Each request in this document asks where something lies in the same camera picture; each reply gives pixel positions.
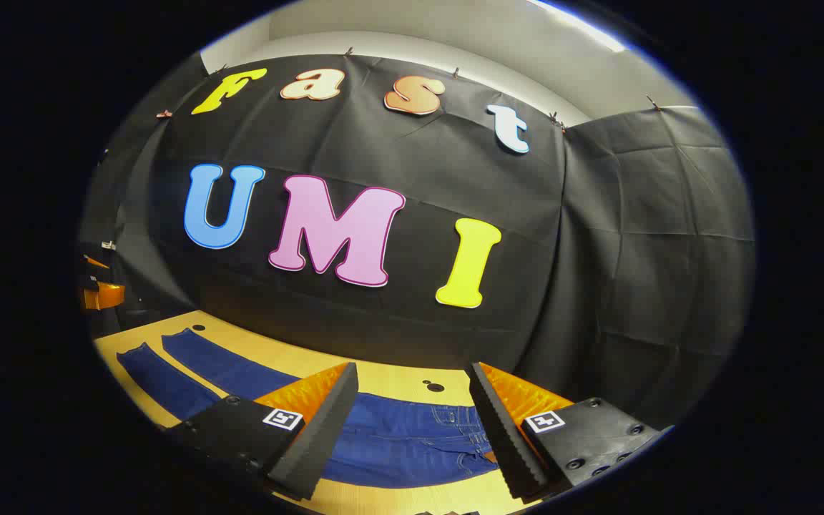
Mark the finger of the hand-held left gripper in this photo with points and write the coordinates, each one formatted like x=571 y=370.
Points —
x=96 y=262
x=106 y=295

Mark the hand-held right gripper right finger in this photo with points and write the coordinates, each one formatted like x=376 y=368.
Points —
x=505 y=443

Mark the black backdrop cloth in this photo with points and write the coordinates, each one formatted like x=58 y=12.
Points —
x=598 y=250

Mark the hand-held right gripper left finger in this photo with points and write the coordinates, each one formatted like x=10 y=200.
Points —
x=322 y=443

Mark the blue jeans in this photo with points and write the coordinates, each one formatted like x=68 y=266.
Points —
x=398 y=443

